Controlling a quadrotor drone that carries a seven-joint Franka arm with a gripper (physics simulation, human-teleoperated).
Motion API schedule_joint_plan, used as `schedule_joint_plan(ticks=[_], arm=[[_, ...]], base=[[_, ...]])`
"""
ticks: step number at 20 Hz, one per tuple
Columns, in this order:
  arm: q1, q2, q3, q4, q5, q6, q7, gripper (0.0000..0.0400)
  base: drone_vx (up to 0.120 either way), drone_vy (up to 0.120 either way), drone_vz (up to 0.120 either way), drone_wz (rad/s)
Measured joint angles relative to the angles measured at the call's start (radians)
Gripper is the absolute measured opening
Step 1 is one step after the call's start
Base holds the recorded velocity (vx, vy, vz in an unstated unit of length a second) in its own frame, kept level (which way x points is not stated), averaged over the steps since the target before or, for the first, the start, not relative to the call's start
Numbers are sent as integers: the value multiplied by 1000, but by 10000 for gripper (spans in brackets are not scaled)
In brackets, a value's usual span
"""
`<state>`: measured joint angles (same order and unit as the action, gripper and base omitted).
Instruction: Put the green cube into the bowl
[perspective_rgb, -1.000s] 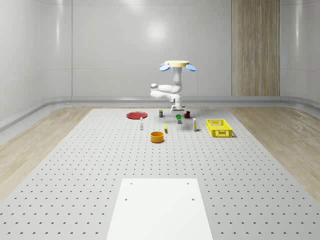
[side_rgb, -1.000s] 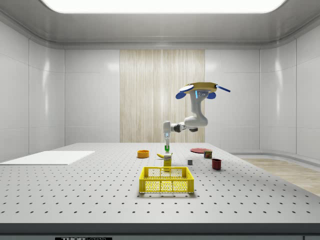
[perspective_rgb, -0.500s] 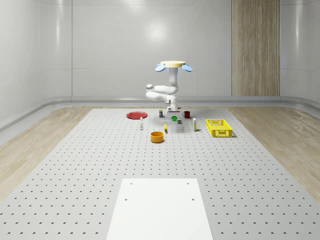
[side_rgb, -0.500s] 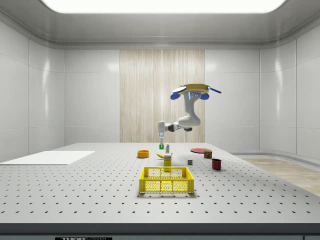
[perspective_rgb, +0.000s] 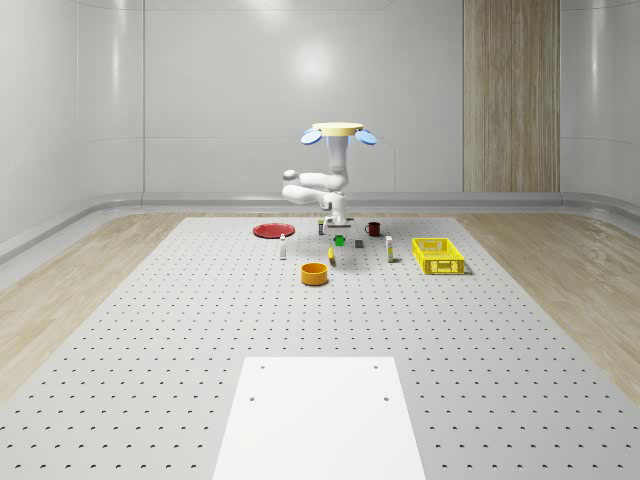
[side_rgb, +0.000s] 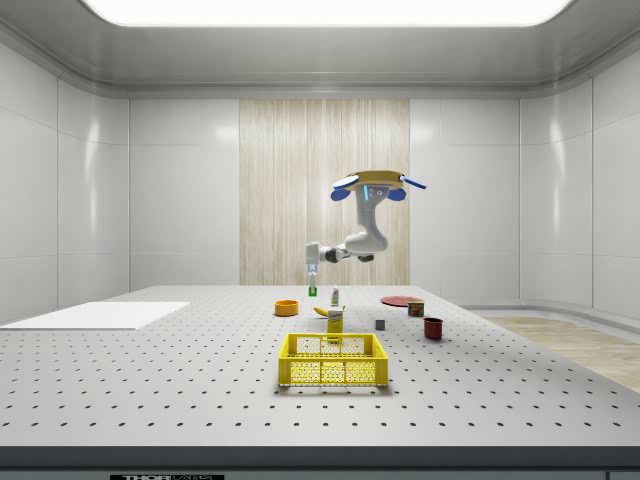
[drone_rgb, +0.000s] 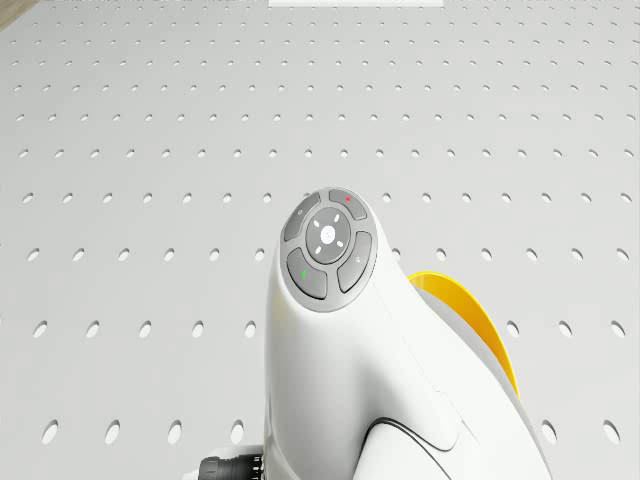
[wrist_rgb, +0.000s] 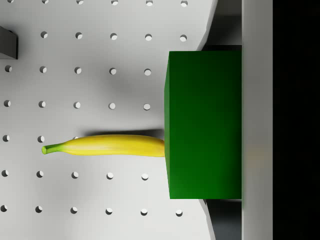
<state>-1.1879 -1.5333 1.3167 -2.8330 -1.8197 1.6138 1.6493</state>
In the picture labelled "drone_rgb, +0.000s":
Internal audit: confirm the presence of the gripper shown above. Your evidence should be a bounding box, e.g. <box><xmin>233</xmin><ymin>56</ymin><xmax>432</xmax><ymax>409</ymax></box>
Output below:
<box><xmin>186</xmin><ymin>442</ymin><xmax>266</xmax><ymax>480</ymax></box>

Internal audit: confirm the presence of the yellow bowl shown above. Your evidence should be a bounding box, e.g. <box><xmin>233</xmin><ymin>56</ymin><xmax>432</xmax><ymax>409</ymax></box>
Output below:
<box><xmin>405</xmin><ymin>270</ymin><xmax>521</xmax><ymax>401</ymax></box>

